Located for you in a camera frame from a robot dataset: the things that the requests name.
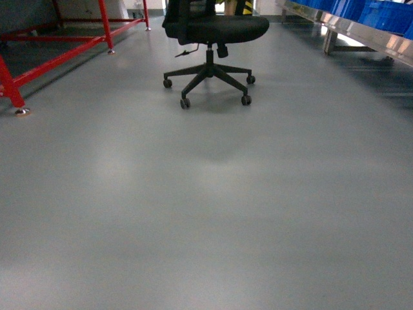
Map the black office chair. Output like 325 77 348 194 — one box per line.
162 0 270 109

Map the stainless steel roller rack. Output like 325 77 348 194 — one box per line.
276 1 412 67

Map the large blue plastic crate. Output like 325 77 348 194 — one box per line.
294 1 412 39

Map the yellow black striped post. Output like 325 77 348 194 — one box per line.
242 0 254 16

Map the red metal frame table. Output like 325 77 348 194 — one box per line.
1 1 150 117

